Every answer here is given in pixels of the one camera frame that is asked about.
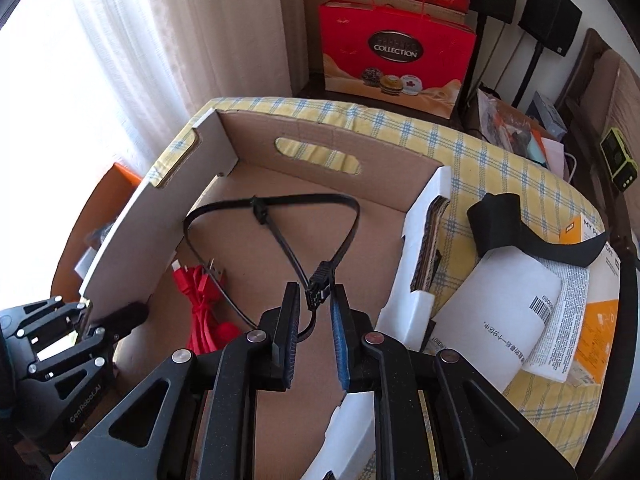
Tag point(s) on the clear plastic bag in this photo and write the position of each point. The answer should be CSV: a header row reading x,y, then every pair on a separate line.
x,y
500,120

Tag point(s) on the orange and white box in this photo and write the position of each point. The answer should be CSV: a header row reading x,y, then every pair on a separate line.
x,y
597,330

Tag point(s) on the black speaker stand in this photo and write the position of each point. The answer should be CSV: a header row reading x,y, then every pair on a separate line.
x,y
475,60
527,75

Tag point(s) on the green and black device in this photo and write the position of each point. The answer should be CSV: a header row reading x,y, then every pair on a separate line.
x,y
617,157

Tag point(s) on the white envelope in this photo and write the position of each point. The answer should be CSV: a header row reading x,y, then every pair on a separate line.
x,y
554,155

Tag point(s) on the cardboard box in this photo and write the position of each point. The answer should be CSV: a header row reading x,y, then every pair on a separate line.
x,y
350,230

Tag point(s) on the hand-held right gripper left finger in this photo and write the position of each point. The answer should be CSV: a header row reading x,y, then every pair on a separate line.
x,y
289,330

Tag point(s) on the blue grey box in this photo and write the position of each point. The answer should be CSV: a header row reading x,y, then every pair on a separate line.
x,y
547,112

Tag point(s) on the printed paper leaflet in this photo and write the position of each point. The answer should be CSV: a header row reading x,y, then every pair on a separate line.
x,y
565,320

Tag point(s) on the white paper manual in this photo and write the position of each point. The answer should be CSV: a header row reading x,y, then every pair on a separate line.
x,y
490,300

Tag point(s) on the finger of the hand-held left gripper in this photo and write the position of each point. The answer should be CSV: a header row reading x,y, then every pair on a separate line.
x,y
50,310
125,317

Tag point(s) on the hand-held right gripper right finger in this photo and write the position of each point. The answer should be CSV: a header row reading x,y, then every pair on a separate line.
x,y
342,345

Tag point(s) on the white curtain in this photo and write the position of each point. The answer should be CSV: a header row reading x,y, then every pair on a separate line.
x,y
225,35

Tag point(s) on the yellow plaid blanket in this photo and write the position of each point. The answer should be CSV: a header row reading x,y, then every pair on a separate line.
x,y
500,170

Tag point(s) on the brown wooden chair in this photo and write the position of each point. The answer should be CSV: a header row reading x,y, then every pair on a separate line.
x,y
610,85

